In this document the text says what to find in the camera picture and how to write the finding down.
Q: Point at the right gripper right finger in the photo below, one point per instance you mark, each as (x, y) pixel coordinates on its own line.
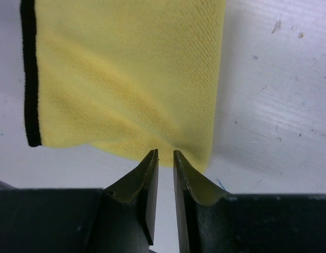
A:
(201, 220)

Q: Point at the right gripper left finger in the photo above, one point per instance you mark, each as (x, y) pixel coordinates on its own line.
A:
(126, 217)

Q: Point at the yellow and black towel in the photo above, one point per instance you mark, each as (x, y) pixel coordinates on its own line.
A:
(126, 77)

